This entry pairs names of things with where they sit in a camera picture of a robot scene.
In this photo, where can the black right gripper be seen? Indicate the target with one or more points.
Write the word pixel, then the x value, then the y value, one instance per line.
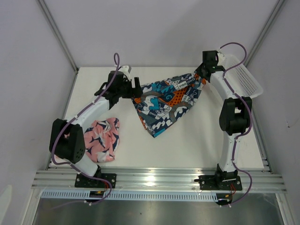
pixel 198 71

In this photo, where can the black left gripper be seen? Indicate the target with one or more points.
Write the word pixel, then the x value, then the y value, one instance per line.
pixel 136 92

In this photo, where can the blue orange patterned shorts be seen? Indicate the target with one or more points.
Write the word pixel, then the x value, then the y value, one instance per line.
pixel 163 103

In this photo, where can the pink shark print shorts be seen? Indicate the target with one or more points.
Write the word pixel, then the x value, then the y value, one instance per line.
pixel 102 140

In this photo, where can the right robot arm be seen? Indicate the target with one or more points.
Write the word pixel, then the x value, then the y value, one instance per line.
pixel 234 119

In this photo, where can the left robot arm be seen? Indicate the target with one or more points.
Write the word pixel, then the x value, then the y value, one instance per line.
pixel 67 136

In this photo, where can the white plastic basket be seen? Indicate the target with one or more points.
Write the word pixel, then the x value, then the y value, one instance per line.
pixel 240 79

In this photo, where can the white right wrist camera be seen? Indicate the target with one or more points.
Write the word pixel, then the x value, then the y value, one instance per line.
pixel 221 56

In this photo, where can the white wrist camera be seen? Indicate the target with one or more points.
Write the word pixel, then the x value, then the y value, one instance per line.
pixel 221 56
pixel 126 69

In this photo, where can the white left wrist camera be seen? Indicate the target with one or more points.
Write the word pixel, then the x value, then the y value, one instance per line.
pixel 126 69

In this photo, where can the right aluminium frame post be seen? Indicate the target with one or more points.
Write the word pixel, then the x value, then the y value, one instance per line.
pixel 265 30

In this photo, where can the aluminium frame post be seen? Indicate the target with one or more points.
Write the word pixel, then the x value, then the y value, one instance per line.
pixel 57 33
pixel 265 30

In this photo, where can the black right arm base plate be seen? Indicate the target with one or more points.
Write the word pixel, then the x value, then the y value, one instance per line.
pixel 211 182

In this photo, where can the white slotted cable duct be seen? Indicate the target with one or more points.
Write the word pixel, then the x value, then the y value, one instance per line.
pixel 136 195

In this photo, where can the aluminium mounting rail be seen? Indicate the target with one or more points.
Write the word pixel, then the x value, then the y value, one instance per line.
pixel 157 179

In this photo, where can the left aluminium frame post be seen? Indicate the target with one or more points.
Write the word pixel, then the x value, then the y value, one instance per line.
pixel 57 33

